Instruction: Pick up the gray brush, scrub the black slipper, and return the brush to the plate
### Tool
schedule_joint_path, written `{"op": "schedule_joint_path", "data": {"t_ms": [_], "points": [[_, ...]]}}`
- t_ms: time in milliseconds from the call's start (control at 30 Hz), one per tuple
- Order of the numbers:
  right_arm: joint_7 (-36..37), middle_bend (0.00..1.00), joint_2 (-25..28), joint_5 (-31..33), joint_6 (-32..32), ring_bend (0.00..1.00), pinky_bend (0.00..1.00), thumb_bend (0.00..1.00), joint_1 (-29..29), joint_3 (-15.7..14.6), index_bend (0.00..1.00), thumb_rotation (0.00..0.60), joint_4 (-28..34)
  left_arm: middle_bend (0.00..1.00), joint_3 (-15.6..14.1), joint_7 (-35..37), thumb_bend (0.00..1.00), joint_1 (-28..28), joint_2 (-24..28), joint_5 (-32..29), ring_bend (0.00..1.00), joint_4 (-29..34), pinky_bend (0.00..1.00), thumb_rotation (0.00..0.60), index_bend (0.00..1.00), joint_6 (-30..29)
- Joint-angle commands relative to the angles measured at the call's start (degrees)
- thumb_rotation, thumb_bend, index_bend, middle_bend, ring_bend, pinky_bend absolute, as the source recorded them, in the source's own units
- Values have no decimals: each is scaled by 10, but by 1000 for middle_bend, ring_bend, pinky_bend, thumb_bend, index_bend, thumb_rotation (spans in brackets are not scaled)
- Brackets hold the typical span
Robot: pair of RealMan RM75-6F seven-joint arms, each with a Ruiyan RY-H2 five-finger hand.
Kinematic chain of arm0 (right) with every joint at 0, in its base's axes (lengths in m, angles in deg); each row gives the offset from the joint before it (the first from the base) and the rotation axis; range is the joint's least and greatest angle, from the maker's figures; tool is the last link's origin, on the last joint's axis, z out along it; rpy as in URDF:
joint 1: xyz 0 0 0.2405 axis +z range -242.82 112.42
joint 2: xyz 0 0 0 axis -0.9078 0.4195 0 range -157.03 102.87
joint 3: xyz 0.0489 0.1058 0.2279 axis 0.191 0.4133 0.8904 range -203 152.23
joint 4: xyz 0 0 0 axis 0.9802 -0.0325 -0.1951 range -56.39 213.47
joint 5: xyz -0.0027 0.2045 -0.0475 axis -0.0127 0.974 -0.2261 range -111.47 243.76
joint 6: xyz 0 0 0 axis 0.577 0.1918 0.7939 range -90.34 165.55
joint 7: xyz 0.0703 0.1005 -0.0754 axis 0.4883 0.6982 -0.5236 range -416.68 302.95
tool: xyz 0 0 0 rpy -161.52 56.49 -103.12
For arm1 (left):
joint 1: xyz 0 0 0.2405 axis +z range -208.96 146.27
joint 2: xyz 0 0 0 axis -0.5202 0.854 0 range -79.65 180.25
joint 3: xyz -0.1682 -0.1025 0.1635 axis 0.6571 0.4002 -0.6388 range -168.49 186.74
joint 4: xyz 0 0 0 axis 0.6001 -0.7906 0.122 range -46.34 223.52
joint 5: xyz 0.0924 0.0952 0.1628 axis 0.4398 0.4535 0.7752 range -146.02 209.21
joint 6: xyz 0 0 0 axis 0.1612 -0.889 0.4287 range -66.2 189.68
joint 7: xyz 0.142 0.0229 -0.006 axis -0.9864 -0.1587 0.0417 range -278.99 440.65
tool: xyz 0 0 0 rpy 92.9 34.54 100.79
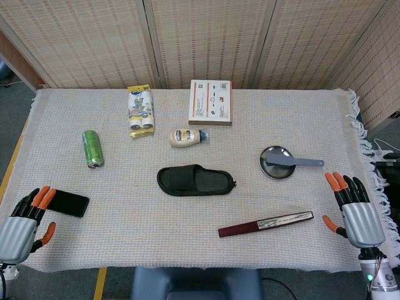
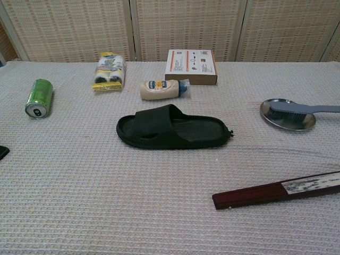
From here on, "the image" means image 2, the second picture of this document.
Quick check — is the mayonnaise squeeze bottle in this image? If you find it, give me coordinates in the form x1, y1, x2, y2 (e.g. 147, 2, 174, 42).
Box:
140, 79, 192, 101

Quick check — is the black rubber slide sandal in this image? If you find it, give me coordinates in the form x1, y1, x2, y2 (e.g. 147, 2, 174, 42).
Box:
116, 104, 235, 150

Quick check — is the grey handled brush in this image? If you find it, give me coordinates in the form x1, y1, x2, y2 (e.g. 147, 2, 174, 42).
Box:
268, 103, 340, 121

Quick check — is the yellow snack package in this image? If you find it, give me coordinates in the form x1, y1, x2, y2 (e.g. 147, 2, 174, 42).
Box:
91, 52, 127, 92

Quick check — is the black flat object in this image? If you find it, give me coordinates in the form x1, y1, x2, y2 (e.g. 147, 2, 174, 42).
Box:
0, 145, 11, 161

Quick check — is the woven bamboo folding screen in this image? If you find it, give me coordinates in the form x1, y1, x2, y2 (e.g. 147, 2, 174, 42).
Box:
0, 0, 340, 63

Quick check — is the oval metal dish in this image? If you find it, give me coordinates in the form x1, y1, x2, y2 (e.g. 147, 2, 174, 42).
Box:
259, 98, 317, 132

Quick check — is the white orange cardboard box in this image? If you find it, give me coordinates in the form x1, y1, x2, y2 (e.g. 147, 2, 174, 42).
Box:
164, 49, 218, 86

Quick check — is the dark red folding fan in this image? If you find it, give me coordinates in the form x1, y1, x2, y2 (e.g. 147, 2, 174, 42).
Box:
211, 171, 340, 210

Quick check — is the green drink can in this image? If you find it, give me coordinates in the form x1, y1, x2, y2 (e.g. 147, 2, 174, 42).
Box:
24, 79, 54, 119

